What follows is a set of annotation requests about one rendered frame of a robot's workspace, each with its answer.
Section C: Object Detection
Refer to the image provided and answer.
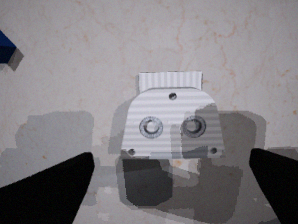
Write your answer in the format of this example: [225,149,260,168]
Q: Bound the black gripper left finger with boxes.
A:
[0,152,94,224]

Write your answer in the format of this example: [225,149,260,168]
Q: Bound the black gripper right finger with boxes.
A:
[249,148,298,224]

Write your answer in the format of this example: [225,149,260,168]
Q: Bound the blue rectangular bar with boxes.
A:
[0,30,16,64]

